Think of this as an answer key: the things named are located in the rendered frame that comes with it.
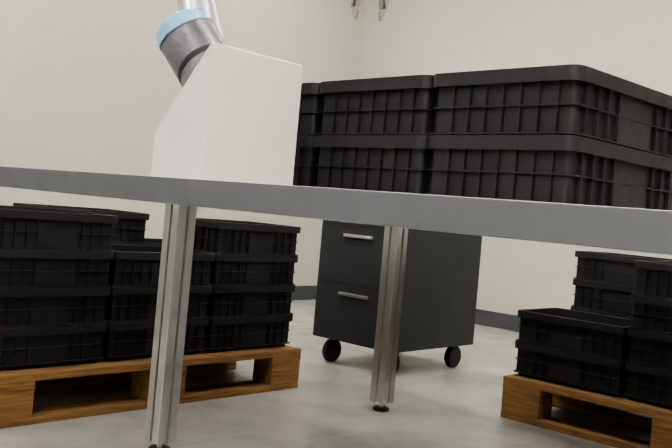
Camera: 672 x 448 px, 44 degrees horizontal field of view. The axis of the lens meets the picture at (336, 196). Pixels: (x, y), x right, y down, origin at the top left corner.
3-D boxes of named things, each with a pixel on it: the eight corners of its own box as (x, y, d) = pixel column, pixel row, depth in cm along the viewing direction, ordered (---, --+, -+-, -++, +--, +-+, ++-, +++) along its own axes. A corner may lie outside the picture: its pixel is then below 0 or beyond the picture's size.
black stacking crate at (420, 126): (423, 140, 150) (429, 77, 151) (312, 140, 172) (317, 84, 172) (544, 163, 178) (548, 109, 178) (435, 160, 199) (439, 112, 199)
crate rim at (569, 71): (579, 78, 129) (580, 63, 129) (428, 87, 150) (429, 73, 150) (690, 115, 156) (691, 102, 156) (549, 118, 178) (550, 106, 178)
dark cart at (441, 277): (386, 381, 339) (406, 159, 340) (307, 360, 369) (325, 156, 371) (471, 368, 385) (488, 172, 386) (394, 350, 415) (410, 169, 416)
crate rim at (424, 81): (428, 87, 150) (429, 73, 150) (315, 93, 172) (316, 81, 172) (549, 118, 178) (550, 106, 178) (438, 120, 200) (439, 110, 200)
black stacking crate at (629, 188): (568, 212, 128) (574, 134, 129) (418, 201, 150) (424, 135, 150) (681, 225, 156) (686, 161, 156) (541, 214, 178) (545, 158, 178)
